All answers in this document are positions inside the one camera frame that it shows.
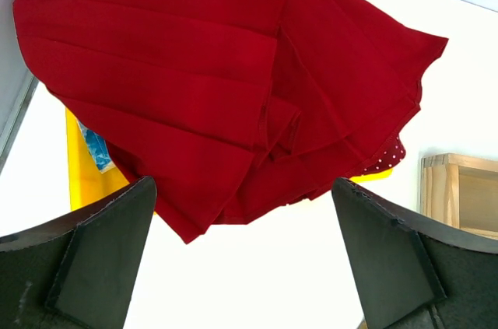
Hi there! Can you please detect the plain red skirt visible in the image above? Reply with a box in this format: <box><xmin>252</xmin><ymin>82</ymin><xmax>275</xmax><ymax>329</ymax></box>
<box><xmin>13</xmin><ymin>0</ymin><xmax>447</xmax><ymax>243</ymax></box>

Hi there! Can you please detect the dark red polka-dot skirt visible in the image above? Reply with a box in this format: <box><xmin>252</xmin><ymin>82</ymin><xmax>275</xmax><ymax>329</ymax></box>
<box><xmin>355</xmin><ymin>136</ymin><xmax>406</xmax><ymax>182</ymax></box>

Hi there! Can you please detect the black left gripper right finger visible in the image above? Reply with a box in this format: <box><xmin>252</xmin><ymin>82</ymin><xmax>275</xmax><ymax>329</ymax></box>
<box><xmin>331</xmin><ymin>178</ymin><xmax>497</xmax><ymax>328</ymax></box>

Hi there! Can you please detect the yellow plastic tray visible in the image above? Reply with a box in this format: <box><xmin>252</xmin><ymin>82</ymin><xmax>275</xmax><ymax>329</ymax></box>
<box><xmin>65</xmin><ymin>107</ymin><xmax>395</xmax><ymax>215</ymax></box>

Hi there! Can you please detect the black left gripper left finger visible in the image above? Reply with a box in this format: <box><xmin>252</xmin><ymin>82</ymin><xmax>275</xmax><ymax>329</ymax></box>
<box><xmin>1</xmin><ymin>177</ymin><xmax>156</xmax><ymax>328</ymax></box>

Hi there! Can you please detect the wooden clothes rack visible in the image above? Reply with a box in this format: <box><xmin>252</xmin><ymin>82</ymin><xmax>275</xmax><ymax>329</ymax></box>
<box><xmin>420</xmin><ymin>153</ymin><xmax>497</xmax><ymax>239</ymax></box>

